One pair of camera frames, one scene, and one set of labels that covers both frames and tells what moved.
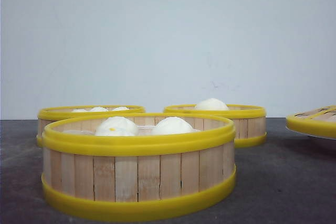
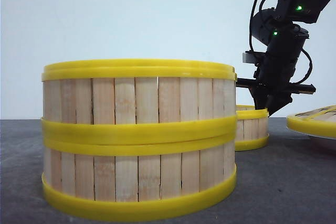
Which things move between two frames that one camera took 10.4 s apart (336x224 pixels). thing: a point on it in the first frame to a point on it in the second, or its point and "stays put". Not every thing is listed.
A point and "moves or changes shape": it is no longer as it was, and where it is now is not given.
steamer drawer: (49, 114) moves or changes shape
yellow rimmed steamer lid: (320, 121) stays put
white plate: (321, 137) stays put
